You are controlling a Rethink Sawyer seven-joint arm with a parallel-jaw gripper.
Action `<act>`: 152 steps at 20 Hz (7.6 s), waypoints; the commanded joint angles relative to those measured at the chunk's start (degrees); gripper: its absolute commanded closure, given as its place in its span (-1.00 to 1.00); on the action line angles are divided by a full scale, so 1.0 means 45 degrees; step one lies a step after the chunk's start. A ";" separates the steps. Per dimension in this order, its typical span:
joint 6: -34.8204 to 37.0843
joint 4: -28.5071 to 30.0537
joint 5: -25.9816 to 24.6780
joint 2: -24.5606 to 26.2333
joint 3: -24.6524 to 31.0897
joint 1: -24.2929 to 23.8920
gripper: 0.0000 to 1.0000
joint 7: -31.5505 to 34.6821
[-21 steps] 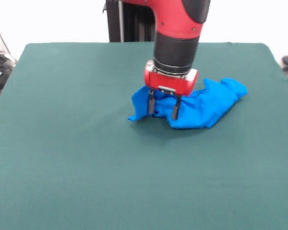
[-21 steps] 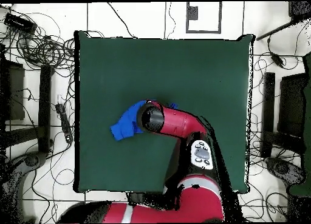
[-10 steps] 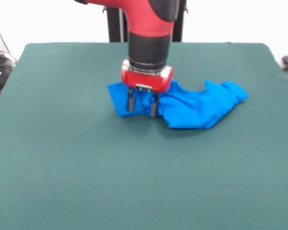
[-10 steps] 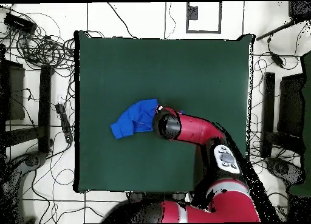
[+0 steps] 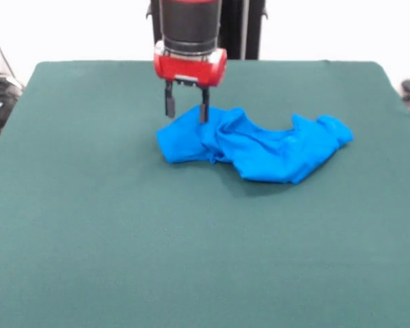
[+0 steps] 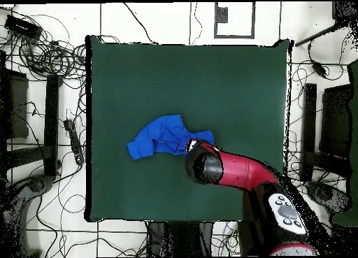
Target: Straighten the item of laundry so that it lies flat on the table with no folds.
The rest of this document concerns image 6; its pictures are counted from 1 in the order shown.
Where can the blue laundry item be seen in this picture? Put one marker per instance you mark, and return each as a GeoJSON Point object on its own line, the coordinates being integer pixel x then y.
{"type": "Point", "coordinates": [165, 135]}

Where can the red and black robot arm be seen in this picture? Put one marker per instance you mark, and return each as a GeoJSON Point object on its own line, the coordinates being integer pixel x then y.
{"type": "Point", "coordinates": [243, 171]}

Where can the dark green table cloth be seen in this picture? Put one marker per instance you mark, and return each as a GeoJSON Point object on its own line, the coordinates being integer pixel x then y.
{"type": "Point", "coordinates": [139, 87]}
{"type": "Point", "coordinates": [353, 129]}

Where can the black stand bar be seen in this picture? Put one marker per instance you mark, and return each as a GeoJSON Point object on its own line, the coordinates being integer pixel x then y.
{"type": "Point", "coordinates": [309, 123]}
{"type": "Point", "coordinates": [51, 123]}

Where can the grey stand foot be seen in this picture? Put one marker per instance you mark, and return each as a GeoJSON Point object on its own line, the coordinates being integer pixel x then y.
{"type": "Point", "coordinates": [39, 184]}
{"type": "Point", "coordinates": [324, 193]}

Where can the black box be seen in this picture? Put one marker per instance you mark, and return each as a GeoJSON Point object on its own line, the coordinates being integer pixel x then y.
{"type": "Point", "coordinates": [16, 107]}
{"type": "Point", "coordinates": [335, 121]}

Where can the black power strip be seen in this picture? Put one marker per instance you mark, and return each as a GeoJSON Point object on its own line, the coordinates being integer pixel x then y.
{"type": "Point", "coordinates": [75, 143]}

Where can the black rod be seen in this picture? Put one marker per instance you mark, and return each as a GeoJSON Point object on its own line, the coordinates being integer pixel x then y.
{"type": "Point", "coordinates": [316, 35]}

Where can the black power brick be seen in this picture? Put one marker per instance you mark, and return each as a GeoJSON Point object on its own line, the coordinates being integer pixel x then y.
{"type": "Point", "coordinates": [22, 27]}

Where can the grey floor frame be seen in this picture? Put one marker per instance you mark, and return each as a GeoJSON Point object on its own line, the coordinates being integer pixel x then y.
{"type": "Point", "coordinates": [216, 20]}

